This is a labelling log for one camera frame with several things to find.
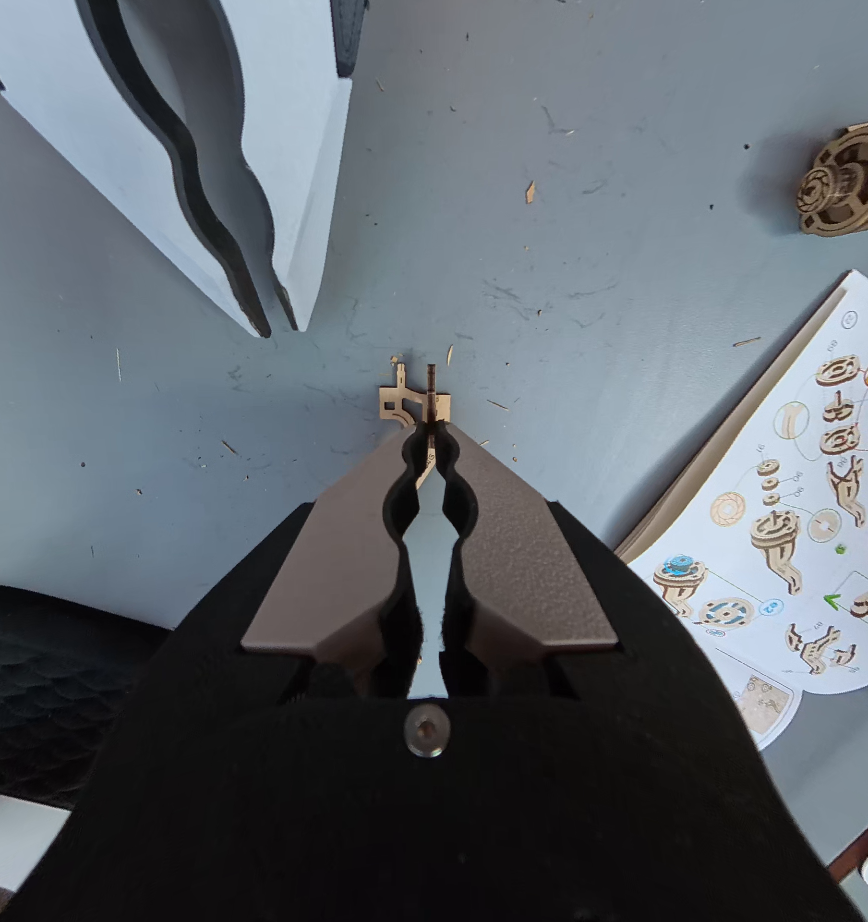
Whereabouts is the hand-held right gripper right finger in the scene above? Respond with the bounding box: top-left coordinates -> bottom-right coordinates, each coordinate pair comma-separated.
433,421 -> 620,696

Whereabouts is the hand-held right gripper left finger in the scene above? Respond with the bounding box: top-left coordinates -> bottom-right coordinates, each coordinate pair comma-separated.
240,421 -> 425,698

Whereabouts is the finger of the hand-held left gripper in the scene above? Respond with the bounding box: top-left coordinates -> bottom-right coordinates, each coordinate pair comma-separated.
220,0 -> 354,332
0,0 -> 273,340

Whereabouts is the curved wooden model part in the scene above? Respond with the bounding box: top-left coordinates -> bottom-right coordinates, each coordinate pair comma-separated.
378,362 -> 454,492

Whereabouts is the open instruction booklet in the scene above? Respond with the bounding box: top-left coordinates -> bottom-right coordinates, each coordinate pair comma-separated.
614,270 -> 868,750

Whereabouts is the black quilted wrist rest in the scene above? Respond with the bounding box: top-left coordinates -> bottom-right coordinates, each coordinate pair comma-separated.
0,582 -> 172,808

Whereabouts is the round wooden gear assembly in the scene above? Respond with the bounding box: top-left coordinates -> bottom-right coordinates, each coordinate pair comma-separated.
797,119 -> 868,235

